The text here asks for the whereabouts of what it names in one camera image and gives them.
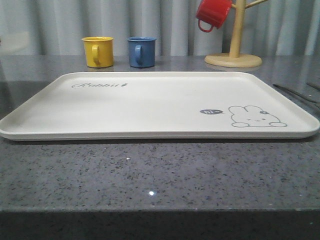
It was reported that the silver metal chopstick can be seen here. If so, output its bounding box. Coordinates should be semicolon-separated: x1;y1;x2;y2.
273;84;320;108

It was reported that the beige rabbit serving tray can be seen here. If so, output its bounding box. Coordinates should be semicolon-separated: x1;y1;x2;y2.
0;71;320;141

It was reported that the blue mug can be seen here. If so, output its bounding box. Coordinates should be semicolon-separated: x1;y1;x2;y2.
127;36;156;68

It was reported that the yellow mug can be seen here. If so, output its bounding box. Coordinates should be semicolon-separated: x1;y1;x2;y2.
81;36;114;68

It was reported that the wooden mug tree stand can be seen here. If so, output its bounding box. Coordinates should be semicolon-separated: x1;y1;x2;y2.
204;0;267;68

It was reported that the red mug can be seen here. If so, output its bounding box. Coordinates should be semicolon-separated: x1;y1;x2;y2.
196;0;232;33

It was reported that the grey curtain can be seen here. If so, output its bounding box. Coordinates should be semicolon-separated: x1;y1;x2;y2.
0;0;320;57

